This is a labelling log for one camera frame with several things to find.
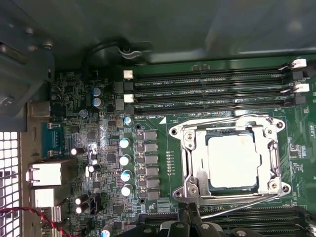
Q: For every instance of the blue port connector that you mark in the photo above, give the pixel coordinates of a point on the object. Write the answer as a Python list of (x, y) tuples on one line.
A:
[(50, 140)]

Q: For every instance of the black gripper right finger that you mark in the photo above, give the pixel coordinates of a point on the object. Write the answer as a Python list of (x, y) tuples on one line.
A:
[(194, 214)]

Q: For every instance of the black grey PC case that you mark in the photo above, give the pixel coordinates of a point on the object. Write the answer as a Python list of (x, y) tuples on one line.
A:
[(172, 24)]

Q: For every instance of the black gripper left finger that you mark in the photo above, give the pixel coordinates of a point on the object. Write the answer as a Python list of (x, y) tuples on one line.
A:
[(182, 212)]

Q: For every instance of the CPU socket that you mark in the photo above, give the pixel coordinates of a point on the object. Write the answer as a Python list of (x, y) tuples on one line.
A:
[(177, 192)]

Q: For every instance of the silver port block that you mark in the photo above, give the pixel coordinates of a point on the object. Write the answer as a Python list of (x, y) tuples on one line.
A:
[(49, 172), (45, 197)]

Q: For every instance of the metal socket cover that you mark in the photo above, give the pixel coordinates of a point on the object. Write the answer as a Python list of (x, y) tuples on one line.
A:
[(200, 148)]

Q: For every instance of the silver CPU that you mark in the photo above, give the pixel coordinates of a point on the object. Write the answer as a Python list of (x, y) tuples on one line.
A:
[(232, 160)]

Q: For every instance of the black power connector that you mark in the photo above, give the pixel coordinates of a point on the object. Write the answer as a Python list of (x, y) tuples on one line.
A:
[(94, 203)]

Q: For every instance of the green motherboard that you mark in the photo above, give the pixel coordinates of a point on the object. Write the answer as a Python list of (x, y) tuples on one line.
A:
[(301, 138)]

